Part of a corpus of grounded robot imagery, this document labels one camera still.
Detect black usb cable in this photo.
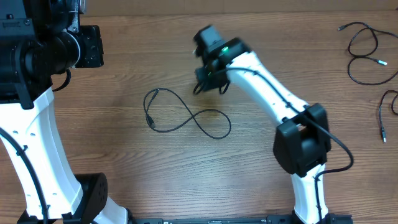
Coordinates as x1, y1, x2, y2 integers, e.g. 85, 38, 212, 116
377, 90, 398, 144
142, 87, 233, 140

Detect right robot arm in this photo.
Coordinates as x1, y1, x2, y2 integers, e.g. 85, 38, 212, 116
193, 25, 331, 223

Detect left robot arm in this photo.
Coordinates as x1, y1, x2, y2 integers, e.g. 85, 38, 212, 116
1, 0, 135, 224

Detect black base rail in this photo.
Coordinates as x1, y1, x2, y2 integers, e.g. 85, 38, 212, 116
136, 214, 354, 224

